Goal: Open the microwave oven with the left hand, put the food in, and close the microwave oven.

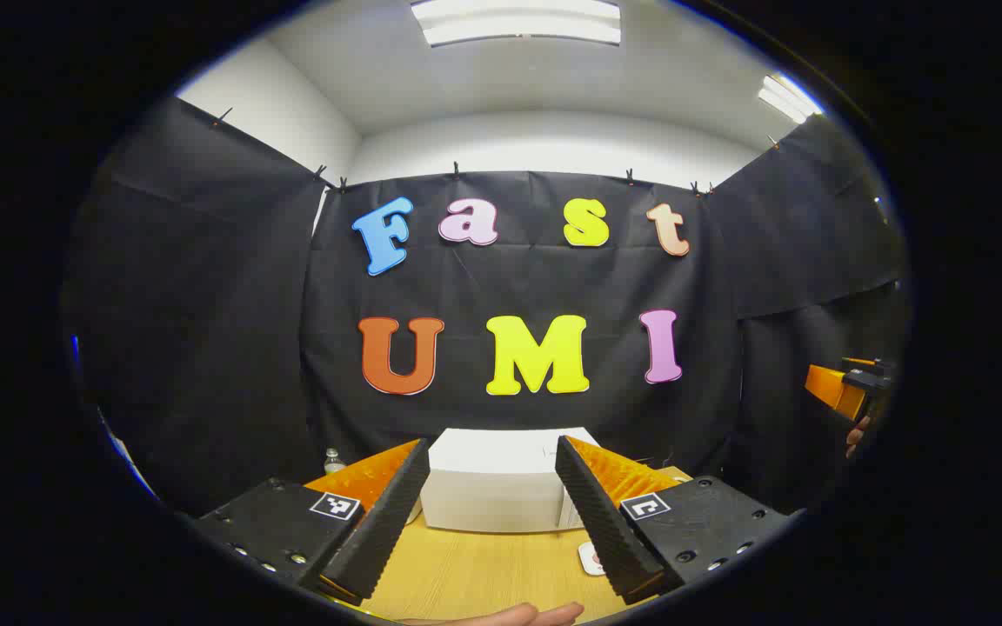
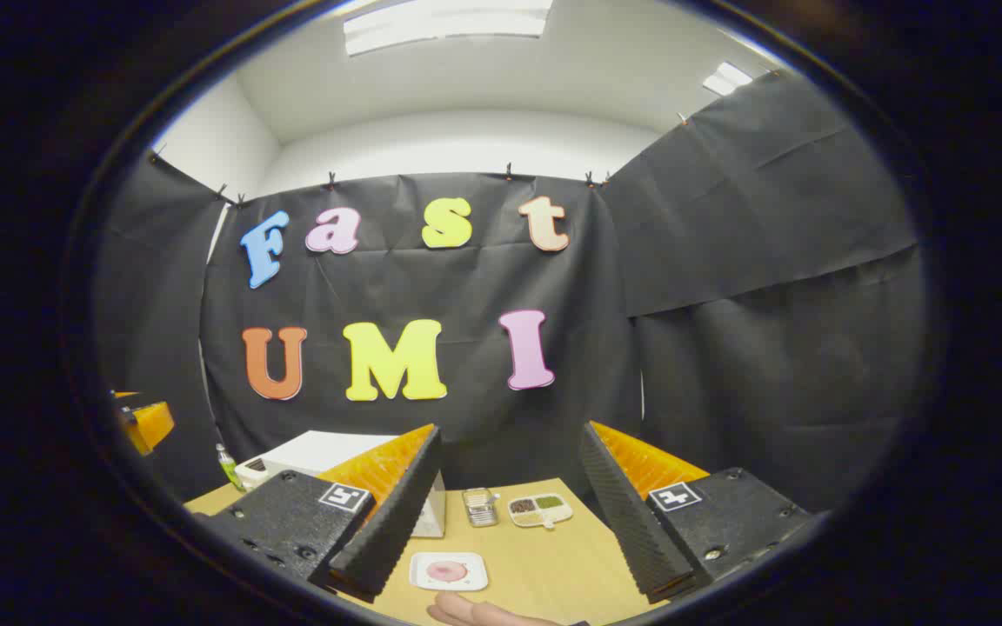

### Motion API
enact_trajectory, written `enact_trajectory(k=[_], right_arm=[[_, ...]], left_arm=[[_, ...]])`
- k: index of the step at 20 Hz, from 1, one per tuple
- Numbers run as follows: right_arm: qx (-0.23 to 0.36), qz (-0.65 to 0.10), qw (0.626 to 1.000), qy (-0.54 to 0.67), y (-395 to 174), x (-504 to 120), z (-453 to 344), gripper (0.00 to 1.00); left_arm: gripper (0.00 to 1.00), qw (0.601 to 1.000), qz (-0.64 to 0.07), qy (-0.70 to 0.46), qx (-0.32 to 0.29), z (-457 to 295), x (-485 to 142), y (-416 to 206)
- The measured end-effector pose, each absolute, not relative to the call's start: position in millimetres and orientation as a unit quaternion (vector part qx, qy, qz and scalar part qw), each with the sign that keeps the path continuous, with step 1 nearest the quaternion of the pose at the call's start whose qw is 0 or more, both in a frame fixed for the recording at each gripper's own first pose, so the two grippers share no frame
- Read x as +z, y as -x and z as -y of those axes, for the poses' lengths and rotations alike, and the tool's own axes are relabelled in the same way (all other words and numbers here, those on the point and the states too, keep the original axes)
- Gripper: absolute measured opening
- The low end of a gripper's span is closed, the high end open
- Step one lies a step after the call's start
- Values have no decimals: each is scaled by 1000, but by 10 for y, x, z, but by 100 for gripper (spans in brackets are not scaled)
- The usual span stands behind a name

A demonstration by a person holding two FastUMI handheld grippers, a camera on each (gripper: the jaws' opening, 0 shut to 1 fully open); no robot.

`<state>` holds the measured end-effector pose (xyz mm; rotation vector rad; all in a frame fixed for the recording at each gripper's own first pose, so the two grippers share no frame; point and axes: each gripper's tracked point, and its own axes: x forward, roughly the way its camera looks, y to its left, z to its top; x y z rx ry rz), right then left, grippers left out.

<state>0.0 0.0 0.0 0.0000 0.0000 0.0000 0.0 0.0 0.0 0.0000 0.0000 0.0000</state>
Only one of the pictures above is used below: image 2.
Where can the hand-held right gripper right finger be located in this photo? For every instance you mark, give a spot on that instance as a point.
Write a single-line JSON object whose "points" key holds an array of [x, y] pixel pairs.
{"points": [[631, 522]]}

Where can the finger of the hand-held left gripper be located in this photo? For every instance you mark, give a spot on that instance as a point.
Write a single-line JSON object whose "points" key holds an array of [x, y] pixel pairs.
{"points": [[151, 426]]}

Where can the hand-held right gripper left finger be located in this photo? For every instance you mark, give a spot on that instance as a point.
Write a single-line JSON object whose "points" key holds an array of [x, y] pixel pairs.
{"points": [[379, 530]]}

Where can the pink round meat slice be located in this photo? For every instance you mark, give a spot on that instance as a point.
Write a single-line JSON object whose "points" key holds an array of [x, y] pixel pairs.
{"points": [[447, 571]]}

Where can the white microwave oven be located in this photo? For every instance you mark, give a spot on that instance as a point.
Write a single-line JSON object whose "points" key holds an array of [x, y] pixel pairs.
{"points": [[327, 450]]}

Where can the white square plate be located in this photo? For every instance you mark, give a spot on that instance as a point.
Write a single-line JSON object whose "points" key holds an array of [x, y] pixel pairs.
{"points": [[475, 581]]}

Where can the green drink bottle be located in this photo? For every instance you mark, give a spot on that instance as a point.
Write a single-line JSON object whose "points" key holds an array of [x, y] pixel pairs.
{"points": [[229, 469]]}

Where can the white divided condiment dish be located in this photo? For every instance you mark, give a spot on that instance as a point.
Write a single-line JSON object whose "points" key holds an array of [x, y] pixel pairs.
{"points": [[540, 509]]}

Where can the white toaster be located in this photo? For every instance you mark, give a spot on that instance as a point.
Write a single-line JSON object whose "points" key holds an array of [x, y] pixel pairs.
{"points": [[262, 478]]}

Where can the black backdrop cloth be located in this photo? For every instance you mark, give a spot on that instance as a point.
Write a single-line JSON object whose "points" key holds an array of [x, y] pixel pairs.
{"points": [[466, 278]]}

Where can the small ceiling light panel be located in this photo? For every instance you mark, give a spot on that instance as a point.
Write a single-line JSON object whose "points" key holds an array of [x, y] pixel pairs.
{"points": [[727, 78]]}

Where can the large ceiling light panel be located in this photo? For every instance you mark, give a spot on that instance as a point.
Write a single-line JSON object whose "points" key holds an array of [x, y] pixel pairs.
{"points": [[444, 22]]}

